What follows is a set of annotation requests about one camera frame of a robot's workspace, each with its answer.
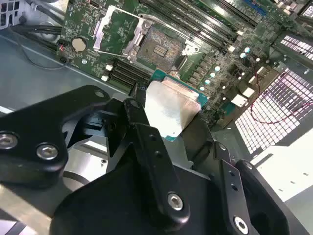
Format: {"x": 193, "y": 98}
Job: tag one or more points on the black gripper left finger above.
{"x": 31, "y": 127}

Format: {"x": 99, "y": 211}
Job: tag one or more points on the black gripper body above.
{"x": 110, "y": 208}

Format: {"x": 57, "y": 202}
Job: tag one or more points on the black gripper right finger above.
{"x": 238, "y": 203}

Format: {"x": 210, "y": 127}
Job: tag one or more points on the silver CPU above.
{"x": 168, "y": 107}

